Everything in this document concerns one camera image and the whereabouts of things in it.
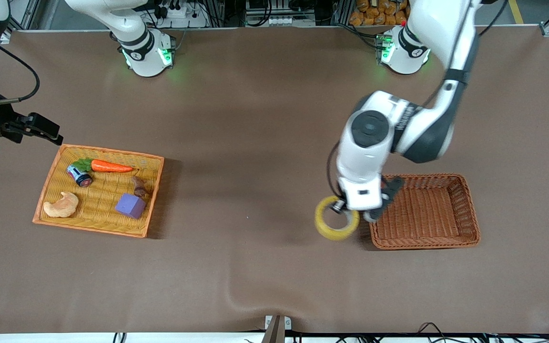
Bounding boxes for orange yellow woven tray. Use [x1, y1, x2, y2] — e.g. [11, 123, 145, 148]
[32, 144, 165, 238]

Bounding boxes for toy croissant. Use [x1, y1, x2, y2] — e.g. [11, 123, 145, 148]
[43, 191, 80, 219]

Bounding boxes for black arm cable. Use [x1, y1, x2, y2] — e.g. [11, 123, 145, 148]
[327, 142, 347, 197]
[0, 40, 41, 105]

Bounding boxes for yellow tape roll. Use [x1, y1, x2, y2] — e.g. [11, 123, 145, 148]
[315, 195, 361, 242]

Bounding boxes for white socket box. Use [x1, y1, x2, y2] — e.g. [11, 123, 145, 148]
[161, 4, 209, 29]

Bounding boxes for brown wicker basket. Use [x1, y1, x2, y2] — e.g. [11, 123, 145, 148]
[365, 173, 481, 250]

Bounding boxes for metal table edge bracket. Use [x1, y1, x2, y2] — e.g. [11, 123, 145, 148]
[261, 314, 293, 343]

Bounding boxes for bag of orange snacks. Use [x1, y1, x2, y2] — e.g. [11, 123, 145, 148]
[349, 0, 411, 27]

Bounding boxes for purple cube block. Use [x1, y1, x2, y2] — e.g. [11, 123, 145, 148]
[114, 192, 147, 220]

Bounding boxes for small brown figurine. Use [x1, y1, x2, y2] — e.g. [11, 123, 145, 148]
[131, 176, 153, 198]

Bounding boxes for small blue can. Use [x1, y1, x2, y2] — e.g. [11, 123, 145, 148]
[67, 164, 93, 187]

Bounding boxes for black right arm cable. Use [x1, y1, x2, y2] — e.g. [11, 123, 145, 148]
[0, 40, 41, 105]

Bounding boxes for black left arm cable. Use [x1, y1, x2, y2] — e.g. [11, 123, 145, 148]
[327, 142, 347, 197]

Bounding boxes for white power strip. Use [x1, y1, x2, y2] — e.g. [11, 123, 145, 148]
[265, 16, 315, 27]

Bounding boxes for orange toy carrot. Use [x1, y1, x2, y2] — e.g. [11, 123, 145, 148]
[73, 158, 134, 173]

